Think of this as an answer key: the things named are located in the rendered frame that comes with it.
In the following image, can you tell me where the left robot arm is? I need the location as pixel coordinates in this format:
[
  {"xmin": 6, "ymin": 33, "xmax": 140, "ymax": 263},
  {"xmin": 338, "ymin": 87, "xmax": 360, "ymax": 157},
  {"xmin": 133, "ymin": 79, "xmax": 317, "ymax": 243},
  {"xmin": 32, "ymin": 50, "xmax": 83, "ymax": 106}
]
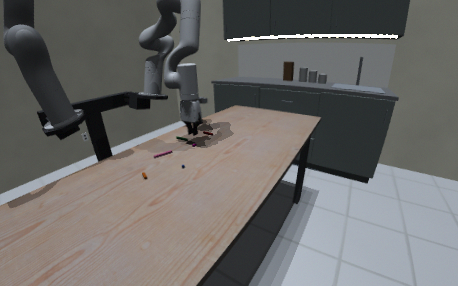
[{"xmin": 139, "ymin": 0, "xmax": 208, "ymax": 104}]

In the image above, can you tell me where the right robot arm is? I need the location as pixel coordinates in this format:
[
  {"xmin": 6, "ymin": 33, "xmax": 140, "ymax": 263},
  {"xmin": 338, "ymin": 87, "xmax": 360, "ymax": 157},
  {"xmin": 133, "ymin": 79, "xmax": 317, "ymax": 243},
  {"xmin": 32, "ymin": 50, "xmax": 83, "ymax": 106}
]
[{"xmin": 3, "ymin": 0, "xmax": 84, "ymax": 131}]

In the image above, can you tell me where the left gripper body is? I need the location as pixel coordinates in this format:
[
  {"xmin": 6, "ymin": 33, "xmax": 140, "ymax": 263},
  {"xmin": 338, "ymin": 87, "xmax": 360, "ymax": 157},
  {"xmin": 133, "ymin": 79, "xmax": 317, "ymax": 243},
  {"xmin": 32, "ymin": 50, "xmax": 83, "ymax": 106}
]
[{"xmin": 180, "ymin": 99, "xmax": 202, "ymax": 123}]

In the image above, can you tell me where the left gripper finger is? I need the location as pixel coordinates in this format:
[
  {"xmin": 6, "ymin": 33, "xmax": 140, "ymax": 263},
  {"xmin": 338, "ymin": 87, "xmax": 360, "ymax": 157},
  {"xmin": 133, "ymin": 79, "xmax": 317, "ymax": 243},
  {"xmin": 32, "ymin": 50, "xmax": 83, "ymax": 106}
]
[
  {"xmin": 183, "ymin": 121, "xmax": 193, "ymax": 135},
  {"xmin": 192, "ymin": 114, "xmax": 203, "ymax": 136}
]

